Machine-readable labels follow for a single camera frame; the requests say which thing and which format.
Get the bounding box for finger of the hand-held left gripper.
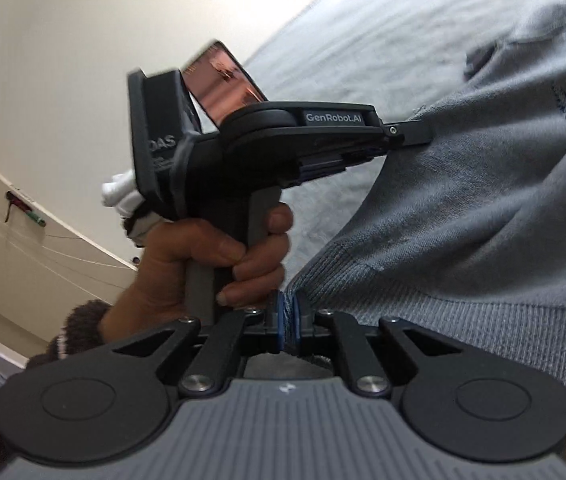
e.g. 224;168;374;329
380;119;434;147

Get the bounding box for person's left hand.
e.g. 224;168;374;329
100;204;294;326

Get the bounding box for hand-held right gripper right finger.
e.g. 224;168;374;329
290;296;464;396

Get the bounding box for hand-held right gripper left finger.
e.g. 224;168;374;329
108;294;284;396

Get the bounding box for bed with grey sheet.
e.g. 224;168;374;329
240;0;566;286

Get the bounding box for smartphone with pink screen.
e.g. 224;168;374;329
182;39;270;125

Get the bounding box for grey knit sweater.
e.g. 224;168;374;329
283;0;566;441

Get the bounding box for red and green object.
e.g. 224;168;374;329
4;190;48;228

